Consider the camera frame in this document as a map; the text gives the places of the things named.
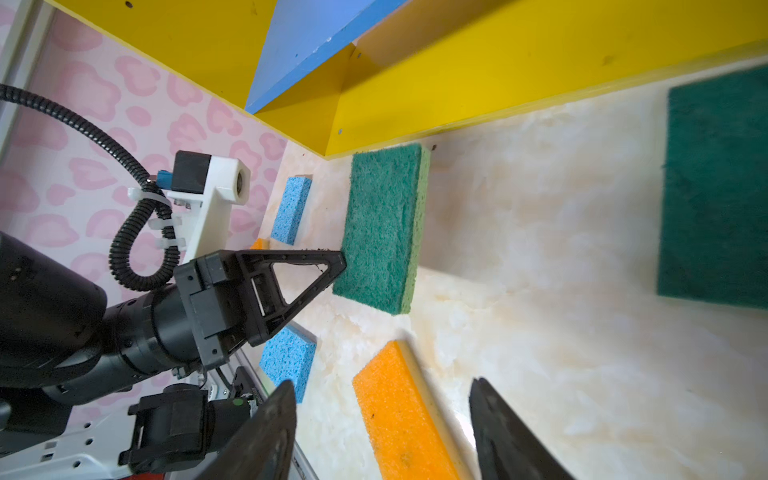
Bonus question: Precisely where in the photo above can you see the yellow shelf with coloured boards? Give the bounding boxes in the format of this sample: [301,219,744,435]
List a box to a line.
[58,1,767,158]

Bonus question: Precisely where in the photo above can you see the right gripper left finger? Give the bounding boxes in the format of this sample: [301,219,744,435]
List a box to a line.
[197,380,297,480]

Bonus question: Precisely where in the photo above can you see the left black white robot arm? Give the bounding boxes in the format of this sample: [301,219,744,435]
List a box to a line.
[1,235,346,479]

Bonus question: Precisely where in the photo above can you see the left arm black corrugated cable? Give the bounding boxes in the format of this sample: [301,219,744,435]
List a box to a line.
[0,82,181,293]

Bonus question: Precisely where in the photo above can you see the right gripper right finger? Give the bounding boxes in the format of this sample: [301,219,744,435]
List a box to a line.
[469,378,573,480]

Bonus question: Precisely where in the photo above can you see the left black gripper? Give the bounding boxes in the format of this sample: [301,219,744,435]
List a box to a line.
[174,250,346,369]

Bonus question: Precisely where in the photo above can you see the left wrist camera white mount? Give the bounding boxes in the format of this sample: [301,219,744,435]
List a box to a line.
[149,151,251,263]

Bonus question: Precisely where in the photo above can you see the orange sponge centre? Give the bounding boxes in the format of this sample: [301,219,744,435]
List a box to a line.
[352,340,473,479]

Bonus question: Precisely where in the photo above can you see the orange sponge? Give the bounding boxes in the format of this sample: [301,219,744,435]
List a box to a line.
[352,340,473,479]
[250,238,270,250]

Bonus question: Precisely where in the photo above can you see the blue sponge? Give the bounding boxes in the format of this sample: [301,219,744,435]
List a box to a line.
[271,176,312,245]
[260,322,317,404]

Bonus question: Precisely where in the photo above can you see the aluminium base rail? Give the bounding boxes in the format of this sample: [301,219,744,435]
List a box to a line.
[197,347,319,480]

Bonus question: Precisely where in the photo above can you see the blue sponge front left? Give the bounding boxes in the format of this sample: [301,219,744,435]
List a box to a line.
[260,322,317,404]

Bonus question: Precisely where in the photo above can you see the green sponge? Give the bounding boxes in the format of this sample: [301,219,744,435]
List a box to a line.
[656,66,767,309]
[333,143,430,315]

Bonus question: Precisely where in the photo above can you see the blue sponge far left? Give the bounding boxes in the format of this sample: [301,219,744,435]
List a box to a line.
[271,176,312,245]

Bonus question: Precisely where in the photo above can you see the orange sponge left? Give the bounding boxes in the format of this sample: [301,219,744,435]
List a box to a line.
[250,238,270,250]

